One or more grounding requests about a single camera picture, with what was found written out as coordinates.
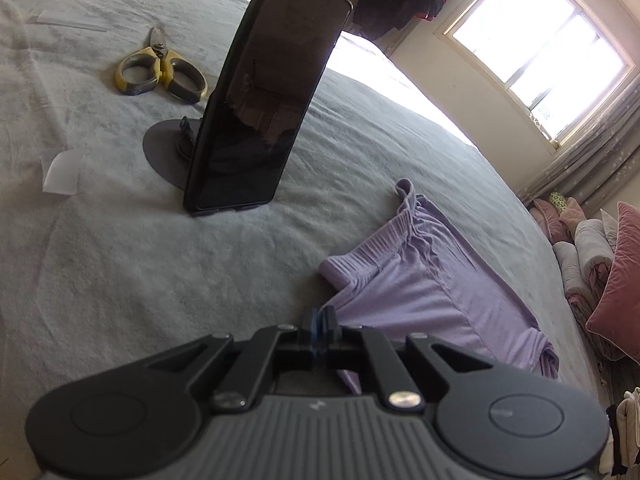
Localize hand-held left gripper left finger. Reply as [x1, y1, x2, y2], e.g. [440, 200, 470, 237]
[135, 309, 321, 409]

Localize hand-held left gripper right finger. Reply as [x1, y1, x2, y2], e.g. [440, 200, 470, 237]
[320, 307, 503, 409]

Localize purple pants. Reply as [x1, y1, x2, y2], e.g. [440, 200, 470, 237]
[319, 178, 560, 396]

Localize stack of folded clothes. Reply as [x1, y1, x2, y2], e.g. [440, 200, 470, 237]
[597, 385, 640, 476]

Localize grey round phone stand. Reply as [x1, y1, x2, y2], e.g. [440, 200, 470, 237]
[142, 116, 206, 191]

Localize small pink pillows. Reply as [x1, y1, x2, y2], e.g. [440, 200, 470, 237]
[529, 197, 586, 243]

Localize black smartphone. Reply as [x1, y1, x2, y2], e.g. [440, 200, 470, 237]
[182, 0, 354, 218]

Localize folded grey quilt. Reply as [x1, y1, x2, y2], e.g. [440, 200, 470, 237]
[552, 217, 621, 321]

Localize large pink velvet pillow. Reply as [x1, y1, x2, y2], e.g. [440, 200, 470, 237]
[585, 201, 640, 363]

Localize white paper strip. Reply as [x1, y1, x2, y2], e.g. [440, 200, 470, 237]
[40, 149, 86, 196]

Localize grey floral curtain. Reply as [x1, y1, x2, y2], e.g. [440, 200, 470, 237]
[517, 67, 640, 211]

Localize window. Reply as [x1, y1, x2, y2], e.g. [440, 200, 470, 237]
[434, 0, 636, 148]

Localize yellow-handled scissors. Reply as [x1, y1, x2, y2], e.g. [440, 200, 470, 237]
[115, 26, 209, 106]

